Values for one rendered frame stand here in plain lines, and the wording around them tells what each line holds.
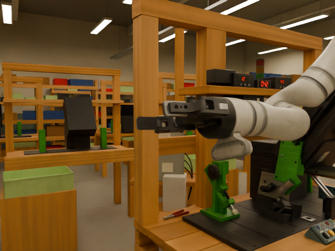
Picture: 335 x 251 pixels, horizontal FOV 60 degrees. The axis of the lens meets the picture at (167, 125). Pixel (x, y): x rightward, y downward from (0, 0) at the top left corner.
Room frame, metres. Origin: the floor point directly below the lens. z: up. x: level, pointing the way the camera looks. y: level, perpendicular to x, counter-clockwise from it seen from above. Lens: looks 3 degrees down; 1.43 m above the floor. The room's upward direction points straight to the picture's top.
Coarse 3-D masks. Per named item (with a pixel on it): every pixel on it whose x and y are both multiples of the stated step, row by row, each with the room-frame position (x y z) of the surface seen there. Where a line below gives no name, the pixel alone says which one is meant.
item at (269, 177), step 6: (264, 174) 1.52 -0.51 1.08; (270, 174) 1.48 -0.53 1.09; (264, 180) 1.50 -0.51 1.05; (270, 180) 1.48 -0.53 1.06; (276, 180) 1.44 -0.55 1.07; (276, 186) 1.44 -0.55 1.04; (258, 192) 1.52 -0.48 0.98; (264, 192) 1.49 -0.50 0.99; (270, 192) 1.46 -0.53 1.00; (276, 192) 1.43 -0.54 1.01; (276, 198) 1.42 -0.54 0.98; (282, 198) 1.39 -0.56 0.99; (288, 198) 1.37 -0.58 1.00
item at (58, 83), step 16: (48, 80) 7.36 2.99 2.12; (64, 80) 7.52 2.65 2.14; (80, 80) 7.71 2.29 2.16; (96, 80) 7.87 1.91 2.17; (16, 96) 7.01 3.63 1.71; (48, 96) 7.32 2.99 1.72; (96, 96) 7.87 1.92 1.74; (32, 112) 7.16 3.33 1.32; (48, 112) 7.32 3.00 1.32; (96, 112) 7.86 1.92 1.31; (48, 128) 7.36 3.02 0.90; (0, 160) 6.75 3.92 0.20
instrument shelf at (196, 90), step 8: (184, 88) 1.55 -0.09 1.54; (192, 88) 1.49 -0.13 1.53; (200, 88) 1.44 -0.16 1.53; (208, 88) 1.39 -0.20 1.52; (216, 88) 1.41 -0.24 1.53; (224, 88) 1.44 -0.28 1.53; (232, 88) 1.47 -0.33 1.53; (240, 88) 1.51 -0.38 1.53; (248, 88) 1.54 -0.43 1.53; (256, 88) 1.58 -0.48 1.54; (264, 88) 1.62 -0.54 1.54; (264, 96) 1.72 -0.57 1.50
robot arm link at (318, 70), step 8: (328, 48) 0.63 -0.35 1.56; (320, 56) 0.63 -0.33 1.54; (328, 56) 0.61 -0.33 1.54; (312, 64) 0.63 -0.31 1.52; (320, 64) 0.61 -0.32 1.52; (328, 64) 0.60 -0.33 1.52; (304, 72) 0.63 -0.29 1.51; (312, 72) 0.60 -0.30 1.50; (320, 72) 0.60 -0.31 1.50; (328, 72) 0.59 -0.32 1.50; (320, 80) 0.59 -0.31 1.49; (328, 80) 0.59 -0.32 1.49; (328, 88) 0.59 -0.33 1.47
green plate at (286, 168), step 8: (280, 144) 1.47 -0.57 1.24; (288, 144) 1.43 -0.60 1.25; (280, 152) 1.45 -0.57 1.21; (288, 152) 1.42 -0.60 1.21; (296, 152) 1.38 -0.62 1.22; (280, 160) 1.44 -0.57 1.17; (288, 160) 1.41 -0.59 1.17; (296, 160) 1.37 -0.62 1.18; (280, 168) 1.43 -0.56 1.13; (288, 168) 1.39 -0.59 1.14; (296, 168) 1.36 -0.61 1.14; (304, 168) 1.41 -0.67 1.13; (280, 176) 1.42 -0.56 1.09; (288, 176) 1.38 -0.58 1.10
